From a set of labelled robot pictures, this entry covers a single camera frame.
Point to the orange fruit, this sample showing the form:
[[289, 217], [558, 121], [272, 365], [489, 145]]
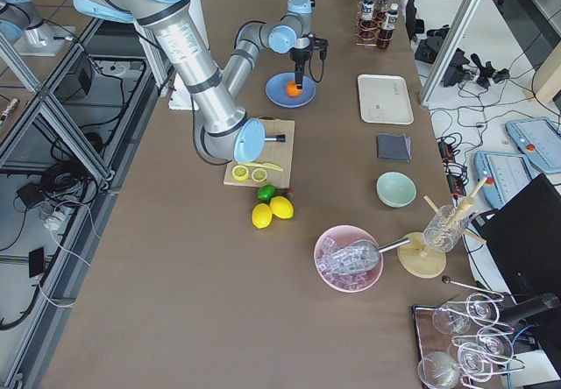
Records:
[[292, 90]]

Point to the blue plate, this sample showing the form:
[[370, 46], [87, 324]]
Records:
[[275, 91]]

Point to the upper dark drink bottle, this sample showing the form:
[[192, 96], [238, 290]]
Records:
[[366, 27]]

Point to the lower right drink bottle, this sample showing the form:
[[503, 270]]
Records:
[[381, 7]]

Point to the lower left drink bottle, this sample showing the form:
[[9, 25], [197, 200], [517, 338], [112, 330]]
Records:
[[387, 27]]

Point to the wooden cutting board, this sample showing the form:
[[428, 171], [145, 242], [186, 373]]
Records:
[[278, 153]]

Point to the cream rabbit tray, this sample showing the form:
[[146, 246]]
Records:
[[384, 99]]

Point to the yellow plastic knife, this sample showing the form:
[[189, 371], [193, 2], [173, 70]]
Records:
[[265, 165]]

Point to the thin lemon slice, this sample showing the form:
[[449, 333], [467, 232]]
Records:
[[259, 175]]

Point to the thick lemon half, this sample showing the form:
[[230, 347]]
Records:
[[240, 173]]

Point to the grey folded cloth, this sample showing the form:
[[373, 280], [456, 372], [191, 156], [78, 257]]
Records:
[[394, 147]]

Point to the green lime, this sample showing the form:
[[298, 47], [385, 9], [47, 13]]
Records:
[[266, 193]]

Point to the upper yellow lemon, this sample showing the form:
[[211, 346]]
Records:
[[282, 207]]

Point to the yellow lemon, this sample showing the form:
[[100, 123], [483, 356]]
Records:
[[282, 207], [262, 216]]

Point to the lower yellow lemon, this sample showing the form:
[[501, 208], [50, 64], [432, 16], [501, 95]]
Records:
[[262, 216]]

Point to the green bowl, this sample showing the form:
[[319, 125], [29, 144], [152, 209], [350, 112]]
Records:
[[395, 189]]

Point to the pink bowl of ice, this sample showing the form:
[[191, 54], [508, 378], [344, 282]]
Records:
[[331, 260]]

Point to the metal ice scoop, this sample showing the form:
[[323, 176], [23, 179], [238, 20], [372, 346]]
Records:
[[365, 254]]

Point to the clear glass cup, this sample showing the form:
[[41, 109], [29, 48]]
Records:
[[442, 234]]

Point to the wooden cup stand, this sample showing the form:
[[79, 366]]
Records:
[[424, 254]]

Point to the blue teach pendant near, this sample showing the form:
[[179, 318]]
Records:
[[507, 174]]

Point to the blue teach pendant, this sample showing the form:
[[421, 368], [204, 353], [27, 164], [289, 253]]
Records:
[[507, 174], [539, 140]]

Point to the blue teach pendant far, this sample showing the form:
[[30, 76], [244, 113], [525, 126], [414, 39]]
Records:
[[539, 140]]

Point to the black monitor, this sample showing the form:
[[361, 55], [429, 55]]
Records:
[[523, 238]]

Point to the glass rack tray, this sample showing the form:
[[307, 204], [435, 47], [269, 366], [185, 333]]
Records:
[[464, 343]]

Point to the copper wire bottle rack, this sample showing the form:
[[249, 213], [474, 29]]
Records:
[[377, 20]]

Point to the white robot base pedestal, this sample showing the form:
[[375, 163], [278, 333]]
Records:
[[180, 98]]

